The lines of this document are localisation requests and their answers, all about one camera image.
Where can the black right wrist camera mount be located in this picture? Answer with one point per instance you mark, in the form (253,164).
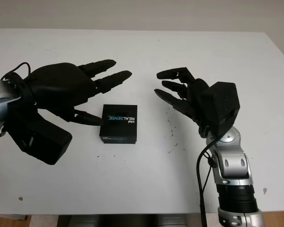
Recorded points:
(221,106)

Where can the dark grey robot torso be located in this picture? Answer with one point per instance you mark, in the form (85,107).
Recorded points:
(132,221)

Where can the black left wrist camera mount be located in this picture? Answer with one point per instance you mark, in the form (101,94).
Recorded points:
(38,139)

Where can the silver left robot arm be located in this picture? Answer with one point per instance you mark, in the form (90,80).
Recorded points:
(0,111)

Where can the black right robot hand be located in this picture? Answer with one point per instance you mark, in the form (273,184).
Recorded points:
(194,99)

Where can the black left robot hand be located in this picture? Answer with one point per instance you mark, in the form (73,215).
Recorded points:
(59,85)

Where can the black RealSense box lid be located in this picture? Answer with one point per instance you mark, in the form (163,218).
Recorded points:
(119,120)

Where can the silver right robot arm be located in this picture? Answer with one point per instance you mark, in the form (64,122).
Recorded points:
(234,170)

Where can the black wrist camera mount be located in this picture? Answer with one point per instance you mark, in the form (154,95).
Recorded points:
(221,106)
(38,139)

